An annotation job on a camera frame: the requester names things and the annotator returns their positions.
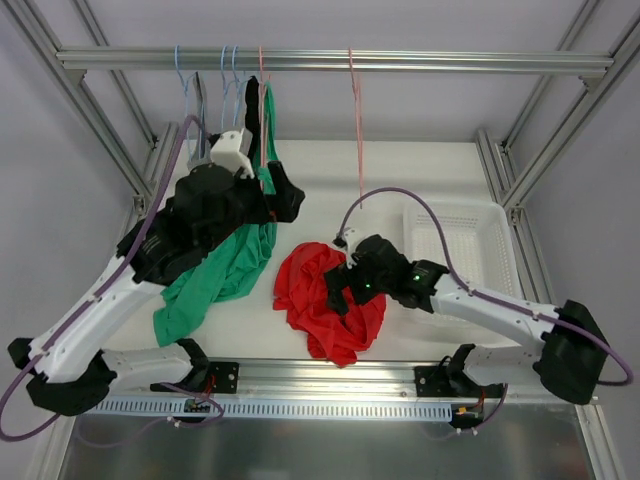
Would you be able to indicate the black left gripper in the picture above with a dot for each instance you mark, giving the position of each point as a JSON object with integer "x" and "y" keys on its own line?
{"x": 265, "y": 198}

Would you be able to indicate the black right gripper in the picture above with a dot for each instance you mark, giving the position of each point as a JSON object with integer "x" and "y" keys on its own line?
{"x": 347, "y": 279}

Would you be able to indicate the red tank top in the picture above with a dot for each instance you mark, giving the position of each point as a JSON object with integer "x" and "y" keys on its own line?
{"x": 301, "y": 291}

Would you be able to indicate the pink wire hanger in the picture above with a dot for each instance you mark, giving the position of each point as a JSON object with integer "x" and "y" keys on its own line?
{"x": 356, "y": 90}

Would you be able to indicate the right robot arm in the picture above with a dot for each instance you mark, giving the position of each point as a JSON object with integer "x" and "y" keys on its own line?
{"x": 562, "y": 347}

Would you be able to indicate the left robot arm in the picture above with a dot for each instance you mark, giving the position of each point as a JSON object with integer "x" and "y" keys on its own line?
{"x": 68, "y": 368}

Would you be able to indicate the grey tank top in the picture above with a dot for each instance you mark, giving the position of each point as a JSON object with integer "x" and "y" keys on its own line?
{"x": 200, "y": 154}

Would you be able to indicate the black tank top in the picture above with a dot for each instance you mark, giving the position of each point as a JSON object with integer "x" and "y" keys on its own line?
{"x": 252, "y": 114}

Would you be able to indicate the green shirt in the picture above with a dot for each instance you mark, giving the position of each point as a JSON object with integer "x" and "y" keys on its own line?
{"x": 228, "y": 273}

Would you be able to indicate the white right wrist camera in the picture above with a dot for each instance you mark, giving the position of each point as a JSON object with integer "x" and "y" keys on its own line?
{"x": 348, "y": 239}

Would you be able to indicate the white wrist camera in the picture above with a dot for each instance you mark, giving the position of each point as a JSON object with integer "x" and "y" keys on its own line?
{"x": 230, "y": 151}
{"x": 348, "y": 239}

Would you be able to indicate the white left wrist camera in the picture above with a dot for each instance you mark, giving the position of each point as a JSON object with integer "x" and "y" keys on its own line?
{"x": 230, "y": 151}

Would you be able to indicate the aluminium front table rail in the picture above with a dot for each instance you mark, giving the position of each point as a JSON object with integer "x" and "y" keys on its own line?
{"x": 289, "y": 379}

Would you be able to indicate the blue wire hanger right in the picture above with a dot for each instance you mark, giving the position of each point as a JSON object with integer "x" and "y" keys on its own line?
{"x": 238, "y": 83}

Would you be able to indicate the blue wire hanger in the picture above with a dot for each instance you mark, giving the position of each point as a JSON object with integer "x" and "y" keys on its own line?
{"x": 238, "y": 83}
{"x": 225, "y": 86}
{"x": 185, "y": 80}

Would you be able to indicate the aluminium frame left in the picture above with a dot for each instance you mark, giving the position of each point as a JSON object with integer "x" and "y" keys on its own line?
{"x": 31, "y": 24}

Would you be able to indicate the aluminium frame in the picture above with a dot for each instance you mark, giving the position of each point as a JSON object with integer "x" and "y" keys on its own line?
{"x": 558, "y": 110}
{"x": 31, "y": 24}

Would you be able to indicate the black right arm base bracket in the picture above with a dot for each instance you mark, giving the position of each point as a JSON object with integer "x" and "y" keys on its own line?
{"x": 447, "y": 379}

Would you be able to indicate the blue wire hanger middle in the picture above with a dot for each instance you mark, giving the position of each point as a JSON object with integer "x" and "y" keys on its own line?
{"x": 225, "y": 86}

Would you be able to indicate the blue wire hanger left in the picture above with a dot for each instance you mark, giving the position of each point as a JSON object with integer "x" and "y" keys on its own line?
{"x": 185, "y": 80}

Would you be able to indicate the black left arm base bracket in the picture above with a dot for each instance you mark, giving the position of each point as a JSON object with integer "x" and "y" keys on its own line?
{"x": 220, "y": 375}

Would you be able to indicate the aluminium hanging rail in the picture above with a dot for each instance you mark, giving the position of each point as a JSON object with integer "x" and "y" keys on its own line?
{"x": 554, "y": 63}

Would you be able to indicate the aluminium frame right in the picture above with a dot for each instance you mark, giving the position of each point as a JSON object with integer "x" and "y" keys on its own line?
{"x": 558, "y": 110}

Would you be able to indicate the white slotted cable duct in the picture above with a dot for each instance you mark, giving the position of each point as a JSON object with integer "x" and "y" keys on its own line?
{"x": 261, "y": 408}

